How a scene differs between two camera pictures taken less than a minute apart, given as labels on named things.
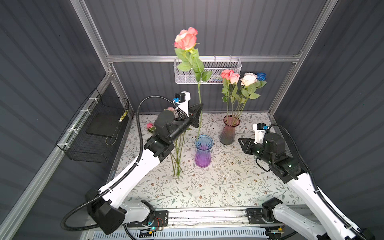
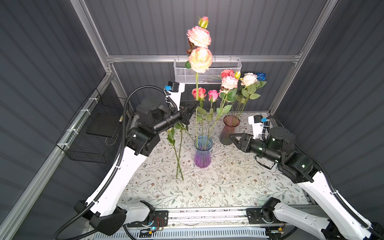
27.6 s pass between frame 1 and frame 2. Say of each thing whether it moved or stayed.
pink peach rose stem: moved
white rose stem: stayed
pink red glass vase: stayed
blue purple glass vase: stayed
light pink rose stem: moved
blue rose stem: stayed
